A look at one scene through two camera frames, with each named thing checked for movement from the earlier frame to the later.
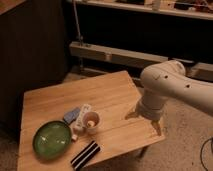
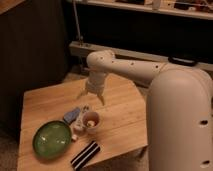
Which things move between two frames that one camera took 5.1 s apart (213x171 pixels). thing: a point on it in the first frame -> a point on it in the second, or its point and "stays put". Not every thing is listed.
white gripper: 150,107 -> 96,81
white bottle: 80,121 stays put
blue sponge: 71,115 stays put
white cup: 91,120 stays put
